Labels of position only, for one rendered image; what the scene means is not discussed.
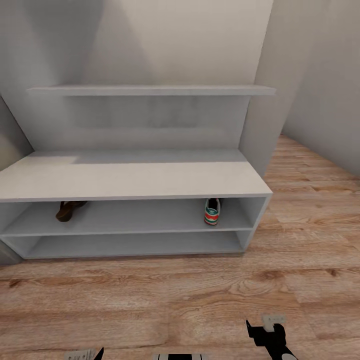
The sandal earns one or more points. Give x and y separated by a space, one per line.
66 210

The gym shoe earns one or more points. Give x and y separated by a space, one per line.
213 208

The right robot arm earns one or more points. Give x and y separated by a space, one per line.
272 336

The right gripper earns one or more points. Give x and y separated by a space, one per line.
263 338

